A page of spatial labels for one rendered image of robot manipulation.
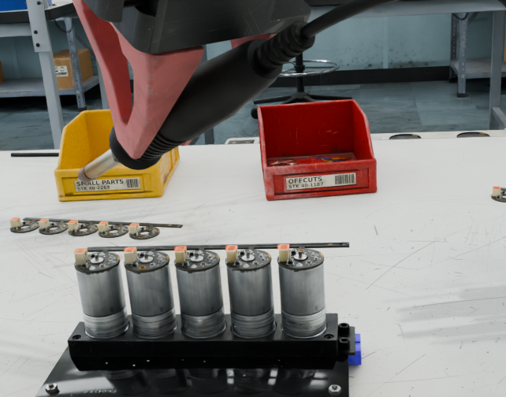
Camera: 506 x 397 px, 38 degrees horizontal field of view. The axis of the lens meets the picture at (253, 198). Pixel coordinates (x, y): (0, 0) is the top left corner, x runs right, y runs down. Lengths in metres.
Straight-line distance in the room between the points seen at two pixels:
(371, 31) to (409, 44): 0.25
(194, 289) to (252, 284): 0.03
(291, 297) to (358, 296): 0.10
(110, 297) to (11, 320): 0.11
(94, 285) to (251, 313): 0.09
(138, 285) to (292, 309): 0.08
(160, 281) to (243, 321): 0.05
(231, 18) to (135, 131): 0.07
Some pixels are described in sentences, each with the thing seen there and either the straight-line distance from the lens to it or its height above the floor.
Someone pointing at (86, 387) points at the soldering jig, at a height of 0.76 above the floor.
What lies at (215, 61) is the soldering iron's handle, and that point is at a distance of 0.26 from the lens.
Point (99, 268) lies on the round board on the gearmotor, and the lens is 0.41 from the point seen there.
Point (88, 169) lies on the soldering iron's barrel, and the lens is 0.37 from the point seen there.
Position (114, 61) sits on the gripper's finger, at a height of 0.93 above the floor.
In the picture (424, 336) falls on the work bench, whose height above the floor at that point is 0.75.
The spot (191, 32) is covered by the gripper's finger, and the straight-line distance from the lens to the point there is 0.24.
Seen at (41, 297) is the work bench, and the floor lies 0.75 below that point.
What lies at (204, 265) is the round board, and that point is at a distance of 0.40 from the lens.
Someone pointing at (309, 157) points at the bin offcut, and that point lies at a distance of 0.76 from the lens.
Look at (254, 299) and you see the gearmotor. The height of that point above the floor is 0.79.
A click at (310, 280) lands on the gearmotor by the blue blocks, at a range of 0.39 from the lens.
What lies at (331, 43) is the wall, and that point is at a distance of 4.80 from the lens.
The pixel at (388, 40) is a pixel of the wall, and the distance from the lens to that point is 4.80.
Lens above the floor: 0.98
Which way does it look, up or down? 20 degrees down
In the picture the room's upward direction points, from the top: 4 degrees counter-clockwise
